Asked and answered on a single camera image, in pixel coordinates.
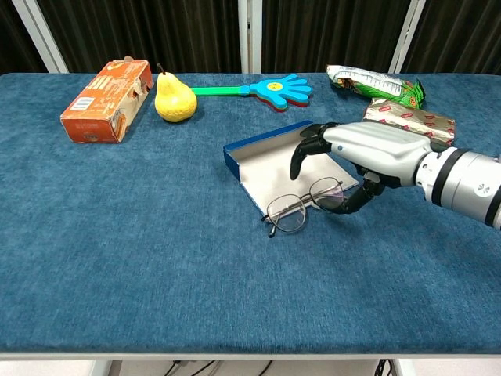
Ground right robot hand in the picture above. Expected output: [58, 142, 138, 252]
[289, 121, 435, 215]

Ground wire-rimmed eyeglasses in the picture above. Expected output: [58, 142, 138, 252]
[261, 176, 348, 239]

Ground blue glasses case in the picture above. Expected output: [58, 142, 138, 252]
[222, 119, 360, 216]

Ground blue hand clapper toy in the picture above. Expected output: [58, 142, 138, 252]
[190, 73, 313, 114]

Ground orange carton box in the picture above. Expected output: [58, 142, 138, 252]
[59, 56, 154, 145]

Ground gold foil snack bag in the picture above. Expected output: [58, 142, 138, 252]
[362, 98, 457, 146]

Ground green snack bag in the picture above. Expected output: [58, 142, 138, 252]
[325, 64, 427, 110]

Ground dark pleated curtain panel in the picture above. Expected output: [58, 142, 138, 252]
[401, 0, 501, 75]
[37, 0, 240, 74]
[261, 0, 412, 74]
[0, 0, 50, 75]

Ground yellow toy pear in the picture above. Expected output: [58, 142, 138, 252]
[153, 63, 199, 124]

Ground blue table mat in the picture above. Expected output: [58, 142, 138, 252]
[0, 71, 501, 356]

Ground white frame post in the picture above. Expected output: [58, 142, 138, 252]
[237, 0, 263, 74]
[10, 0, 70, 74]
[387, 0, 427, 74]

